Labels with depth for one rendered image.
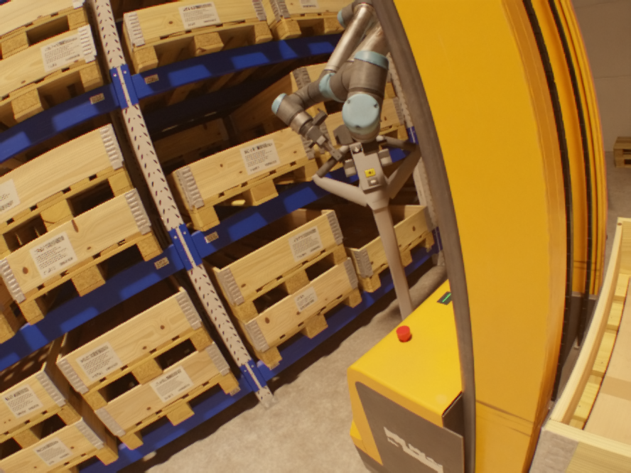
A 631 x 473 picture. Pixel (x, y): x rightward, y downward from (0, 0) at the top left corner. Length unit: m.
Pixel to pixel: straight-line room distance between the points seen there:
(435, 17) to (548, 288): 0.36
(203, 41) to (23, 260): 1.41
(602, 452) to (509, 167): 0.43
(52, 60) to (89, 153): 0.53
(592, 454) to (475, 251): 0.38
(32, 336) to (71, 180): 0.81
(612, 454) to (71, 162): 1.91
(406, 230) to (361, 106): 1.83
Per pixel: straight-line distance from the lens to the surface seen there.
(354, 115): 0.78
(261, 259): 1.81
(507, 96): 0.38
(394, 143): 1.25
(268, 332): 1.94
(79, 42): 1.84
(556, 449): 0.60
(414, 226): 2.61
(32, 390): 1.95
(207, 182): 1.70
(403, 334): 0.88
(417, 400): 0.76
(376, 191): 1.23
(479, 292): 0.51
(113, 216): 1.63
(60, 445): 2.13
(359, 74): 0.83
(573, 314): 1.19
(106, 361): 1.80
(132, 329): 1.74
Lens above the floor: 1.47
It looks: 18 degrees down
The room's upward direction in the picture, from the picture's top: 20 degrees counter-clockwise
